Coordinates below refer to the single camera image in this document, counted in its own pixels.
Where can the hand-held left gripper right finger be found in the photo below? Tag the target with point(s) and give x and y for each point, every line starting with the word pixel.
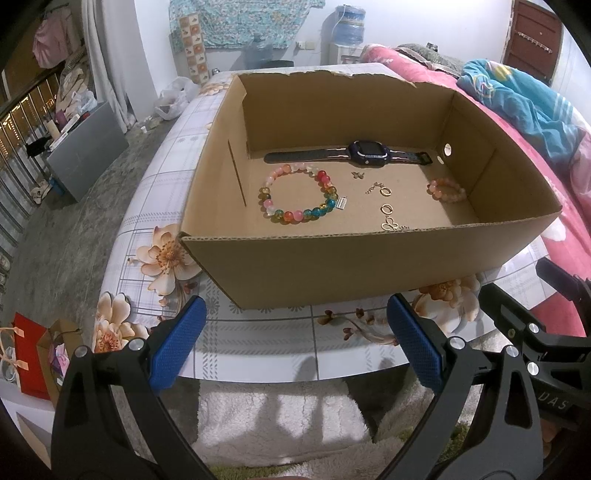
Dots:
pixel 418 341

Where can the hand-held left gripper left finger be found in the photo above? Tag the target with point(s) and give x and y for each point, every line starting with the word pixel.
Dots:
pixel 180 341

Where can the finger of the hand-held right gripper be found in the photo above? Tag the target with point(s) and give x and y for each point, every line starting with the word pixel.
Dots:
pixel 503 309
pixel 558 277

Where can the brown cardboard box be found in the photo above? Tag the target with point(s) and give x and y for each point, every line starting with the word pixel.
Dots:
pixel 346 272

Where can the black smartwatch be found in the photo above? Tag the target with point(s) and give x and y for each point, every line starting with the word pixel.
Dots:
pixel 364 152

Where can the pink floral blanket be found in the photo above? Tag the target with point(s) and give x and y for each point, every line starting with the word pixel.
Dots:
pixel 570 244

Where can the floral checked tablecloth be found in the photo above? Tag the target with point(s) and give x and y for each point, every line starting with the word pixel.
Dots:
pixel 277 341

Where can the brown paper bag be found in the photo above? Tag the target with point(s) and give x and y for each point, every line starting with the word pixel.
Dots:
pixel 51 341

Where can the red gift bag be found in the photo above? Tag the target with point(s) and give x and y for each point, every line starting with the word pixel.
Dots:
pixel 30 360

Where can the blue patterned quilt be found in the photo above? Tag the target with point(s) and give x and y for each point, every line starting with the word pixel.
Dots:
pixel 521 101

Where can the grey metal box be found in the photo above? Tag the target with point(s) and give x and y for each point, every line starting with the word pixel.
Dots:
pixel 87 157

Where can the white plastic bag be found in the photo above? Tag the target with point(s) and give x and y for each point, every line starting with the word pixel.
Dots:
pixel 178 92

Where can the grey brown cloth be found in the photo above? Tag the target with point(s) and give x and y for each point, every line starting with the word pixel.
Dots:
pixel 438 57

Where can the dark red door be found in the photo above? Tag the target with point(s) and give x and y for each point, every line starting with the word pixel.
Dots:
pixel 531 27

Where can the metal railing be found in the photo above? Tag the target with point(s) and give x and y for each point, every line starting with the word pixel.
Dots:
pixel 18 124

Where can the white curtain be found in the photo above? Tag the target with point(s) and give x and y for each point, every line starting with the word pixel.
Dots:
pixel 108 69

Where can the white water dispenser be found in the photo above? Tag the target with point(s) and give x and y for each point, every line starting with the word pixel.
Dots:
pixel 348 54

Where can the large blue water bottle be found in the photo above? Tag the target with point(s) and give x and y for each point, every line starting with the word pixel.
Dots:
pixel 348 27
pixel 259 53

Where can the pink hanging garment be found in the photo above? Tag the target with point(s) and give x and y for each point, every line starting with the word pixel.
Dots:
pixel 51 41

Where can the teal patterned hanging cloth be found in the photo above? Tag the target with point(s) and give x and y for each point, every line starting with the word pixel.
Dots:
pixel 244 21

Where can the white wall socket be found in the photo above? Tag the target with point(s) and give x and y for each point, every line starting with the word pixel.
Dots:
pixel 305 45

